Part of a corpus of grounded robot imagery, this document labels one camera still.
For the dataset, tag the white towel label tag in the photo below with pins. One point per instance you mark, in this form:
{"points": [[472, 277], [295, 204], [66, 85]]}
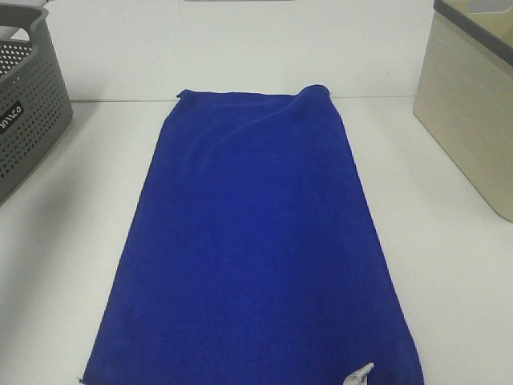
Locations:
{"points": [[360, 376]]}

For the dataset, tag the blue microfibre towel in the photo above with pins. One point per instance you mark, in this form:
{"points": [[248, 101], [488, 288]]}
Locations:
{"points": [[252, 257]]}

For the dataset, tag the grey perforated plastic basket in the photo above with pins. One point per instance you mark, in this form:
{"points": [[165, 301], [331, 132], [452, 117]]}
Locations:
{"points": [[35, 105]]}

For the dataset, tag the beige plastic storage bin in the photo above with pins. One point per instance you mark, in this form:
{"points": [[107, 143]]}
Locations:
{"points": [[464, 95]]}

